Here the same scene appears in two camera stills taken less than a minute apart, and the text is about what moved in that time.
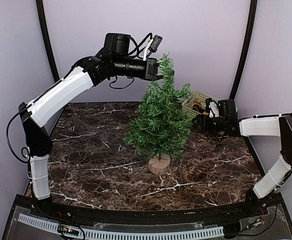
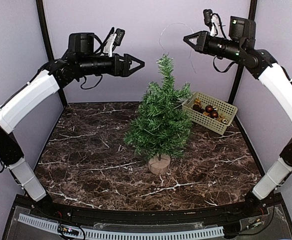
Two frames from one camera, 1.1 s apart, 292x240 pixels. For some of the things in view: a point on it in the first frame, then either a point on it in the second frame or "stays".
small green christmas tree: [164, 120] stays
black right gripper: [205, 127] -> [201, 46]
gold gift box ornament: [197, 101] stays
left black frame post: [41, 12] stays
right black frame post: [246, 49] stays
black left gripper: [152, 68] -> [126, 72]
